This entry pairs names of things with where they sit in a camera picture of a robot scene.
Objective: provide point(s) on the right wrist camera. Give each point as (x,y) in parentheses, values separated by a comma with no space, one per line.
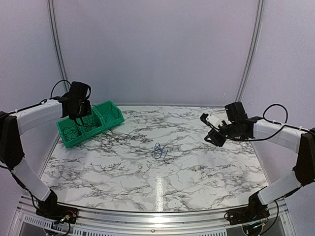
(211,121)

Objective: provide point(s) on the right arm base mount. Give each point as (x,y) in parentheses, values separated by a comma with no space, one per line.
(255,210)

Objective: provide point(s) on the left green bin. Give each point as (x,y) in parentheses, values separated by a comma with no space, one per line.
(70,133)

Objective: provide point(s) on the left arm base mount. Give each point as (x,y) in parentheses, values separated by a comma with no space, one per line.
(50,208)

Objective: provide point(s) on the right corner aluminium post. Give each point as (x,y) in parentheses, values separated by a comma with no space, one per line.
(252,50)

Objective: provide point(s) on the middle green bin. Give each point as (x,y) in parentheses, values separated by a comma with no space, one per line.
(91,125)

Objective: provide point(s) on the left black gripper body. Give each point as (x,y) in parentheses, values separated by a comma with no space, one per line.
(81,111)

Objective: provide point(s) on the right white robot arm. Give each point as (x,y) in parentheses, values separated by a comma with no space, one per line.
(287,152)

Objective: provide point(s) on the aluminium front rail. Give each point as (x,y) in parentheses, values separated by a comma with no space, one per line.
(100,222)

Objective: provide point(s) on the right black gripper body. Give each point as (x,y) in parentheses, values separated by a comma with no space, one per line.
(232,131)

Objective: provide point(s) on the left corner aluminium post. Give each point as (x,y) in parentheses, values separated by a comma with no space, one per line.
(57,46)

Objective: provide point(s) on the corner aluminium post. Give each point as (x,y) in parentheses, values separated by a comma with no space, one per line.
(57,46)
(252,50)

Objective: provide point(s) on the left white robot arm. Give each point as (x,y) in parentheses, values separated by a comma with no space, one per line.
(15,124)

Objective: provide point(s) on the right green bin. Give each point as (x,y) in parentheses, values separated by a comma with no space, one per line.
(111,115)

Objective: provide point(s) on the green bin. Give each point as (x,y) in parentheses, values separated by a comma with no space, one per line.
(111,115)
(91,125)
(70,133)

